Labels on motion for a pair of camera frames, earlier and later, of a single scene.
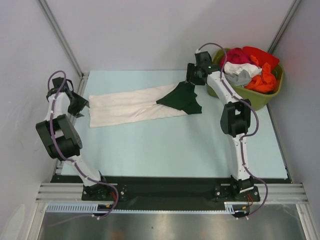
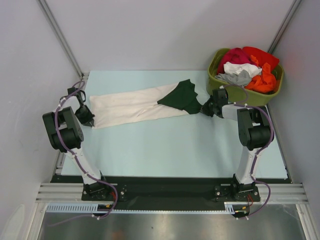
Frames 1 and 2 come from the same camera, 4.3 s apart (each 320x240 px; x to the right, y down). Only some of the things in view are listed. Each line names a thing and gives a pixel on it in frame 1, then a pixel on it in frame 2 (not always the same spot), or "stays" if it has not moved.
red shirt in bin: x=263 y=57 stays
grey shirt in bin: x=242 y=78 stays
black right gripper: x=191 y=68 to x=204 y=109
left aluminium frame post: x=61 y=34 stays
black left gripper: x=75 y=112 to x=89 y=119
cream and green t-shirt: x=122 y=107 stays
